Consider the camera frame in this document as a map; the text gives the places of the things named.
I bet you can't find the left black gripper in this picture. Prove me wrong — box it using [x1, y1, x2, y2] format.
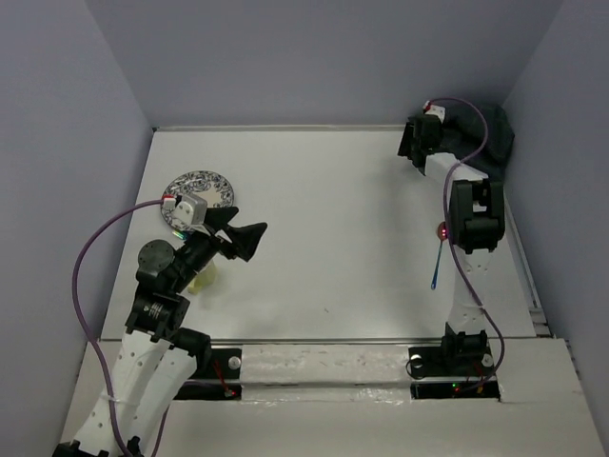
[171, 205, 267, 290]

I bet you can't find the dark grey checked cloth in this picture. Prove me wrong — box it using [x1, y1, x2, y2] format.
[441, 102, 515, 181]

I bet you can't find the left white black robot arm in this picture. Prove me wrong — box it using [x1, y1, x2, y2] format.
[53, 198, 267, 456]

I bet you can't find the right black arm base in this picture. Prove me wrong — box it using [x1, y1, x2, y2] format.
[405, 346, 501, 400]

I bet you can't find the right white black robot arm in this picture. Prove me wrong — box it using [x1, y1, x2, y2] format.
[398, 114, 505, 383]

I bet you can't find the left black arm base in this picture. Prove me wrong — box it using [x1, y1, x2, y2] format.
[174, 347, 243, 401]

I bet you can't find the blue white patterned plate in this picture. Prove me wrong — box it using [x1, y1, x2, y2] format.
[164, 170, 238, 233]

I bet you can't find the iridescent green fork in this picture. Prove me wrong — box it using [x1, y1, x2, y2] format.
[172, 230, 187, 240]

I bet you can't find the pale yellow cup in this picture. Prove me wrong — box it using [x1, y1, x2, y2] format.
[187, 260, 217, 295]

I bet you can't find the white foam strip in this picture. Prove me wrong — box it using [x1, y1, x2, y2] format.
[240, 344, 411, 387]

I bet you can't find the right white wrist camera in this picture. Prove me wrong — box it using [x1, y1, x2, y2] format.
[422, 101, 446, 123]

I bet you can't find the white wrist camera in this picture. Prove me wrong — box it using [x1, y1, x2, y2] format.
[422, 101, 446, 123]
[161, 193, 207, 231]

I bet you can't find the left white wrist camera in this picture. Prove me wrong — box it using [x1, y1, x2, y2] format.
[161, 193, 207, 231]

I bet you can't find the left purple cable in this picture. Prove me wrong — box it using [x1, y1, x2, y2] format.
[70, 197, 168, 457]

